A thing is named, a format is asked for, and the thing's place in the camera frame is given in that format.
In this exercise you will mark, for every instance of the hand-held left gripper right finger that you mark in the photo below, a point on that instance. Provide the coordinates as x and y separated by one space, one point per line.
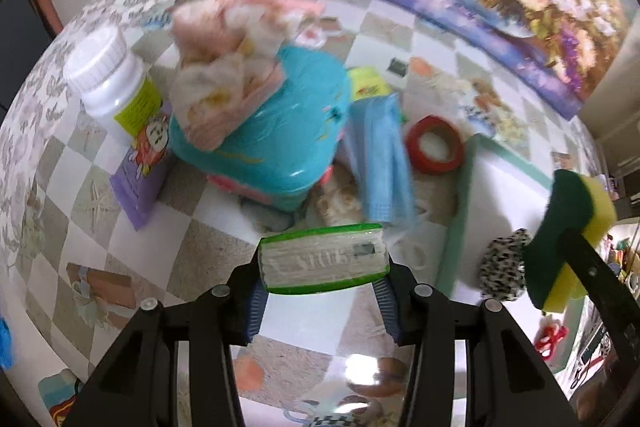
387 309

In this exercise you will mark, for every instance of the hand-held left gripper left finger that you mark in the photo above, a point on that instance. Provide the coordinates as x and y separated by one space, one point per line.
252 312

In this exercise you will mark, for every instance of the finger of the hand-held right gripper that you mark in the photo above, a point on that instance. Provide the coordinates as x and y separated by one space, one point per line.
595 272

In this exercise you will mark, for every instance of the yellow and green sponge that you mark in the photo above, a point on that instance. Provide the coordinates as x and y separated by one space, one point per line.
560 207

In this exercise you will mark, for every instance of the green tissue pack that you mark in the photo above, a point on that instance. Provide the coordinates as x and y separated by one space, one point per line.
367 82
325 257

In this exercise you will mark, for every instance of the leopard print scrunchie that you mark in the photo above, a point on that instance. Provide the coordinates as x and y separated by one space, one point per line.
500 267

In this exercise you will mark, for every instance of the teal rimmed white tray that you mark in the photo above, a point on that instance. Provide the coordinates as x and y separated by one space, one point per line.
500 207

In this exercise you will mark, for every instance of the pink white fuzzy sock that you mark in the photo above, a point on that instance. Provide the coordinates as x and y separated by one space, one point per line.
220 32

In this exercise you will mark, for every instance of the checkered printed tablecloth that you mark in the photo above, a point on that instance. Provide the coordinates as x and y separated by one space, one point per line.
200 257

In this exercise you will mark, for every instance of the small red item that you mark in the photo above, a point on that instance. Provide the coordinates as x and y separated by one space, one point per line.
550 341

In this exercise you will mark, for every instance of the blue face mask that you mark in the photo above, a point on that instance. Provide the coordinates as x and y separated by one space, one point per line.
385 167

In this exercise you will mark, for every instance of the red tape roll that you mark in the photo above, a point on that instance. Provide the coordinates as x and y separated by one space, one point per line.
415 152

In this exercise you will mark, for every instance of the purple box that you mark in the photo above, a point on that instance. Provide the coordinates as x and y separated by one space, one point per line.
140 187

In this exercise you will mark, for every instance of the teal plastic toy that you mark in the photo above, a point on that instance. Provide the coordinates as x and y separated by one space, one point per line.
290 132

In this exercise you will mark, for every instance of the white plastic bottle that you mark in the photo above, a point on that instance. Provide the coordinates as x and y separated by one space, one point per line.
110 77

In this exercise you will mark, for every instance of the grey floral tablecloth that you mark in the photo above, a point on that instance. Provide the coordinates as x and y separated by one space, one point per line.
40 107

